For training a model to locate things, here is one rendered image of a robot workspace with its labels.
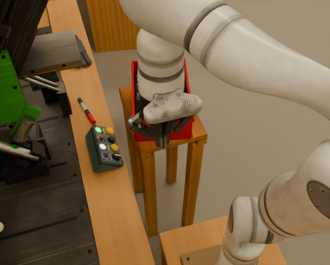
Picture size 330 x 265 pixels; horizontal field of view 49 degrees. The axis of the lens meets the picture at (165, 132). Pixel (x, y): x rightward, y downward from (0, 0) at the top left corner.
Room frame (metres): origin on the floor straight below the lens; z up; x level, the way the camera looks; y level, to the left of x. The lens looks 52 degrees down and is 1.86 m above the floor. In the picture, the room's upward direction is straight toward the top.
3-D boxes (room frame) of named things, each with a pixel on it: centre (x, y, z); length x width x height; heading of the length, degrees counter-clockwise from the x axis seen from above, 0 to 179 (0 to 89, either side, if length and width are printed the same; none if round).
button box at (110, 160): (0.68, 0.20, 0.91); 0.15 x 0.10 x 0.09; 18
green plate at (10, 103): (0.72, 0.45, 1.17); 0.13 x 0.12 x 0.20; 18
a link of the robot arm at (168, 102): (0.41, 0.00, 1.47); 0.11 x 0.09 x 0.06; 18
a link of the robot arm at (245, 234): (0.32, -0.18, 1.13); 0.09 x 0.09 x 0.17; 87
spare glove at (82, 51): (1.16, 0.37, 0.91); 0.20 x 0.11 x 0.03; 25
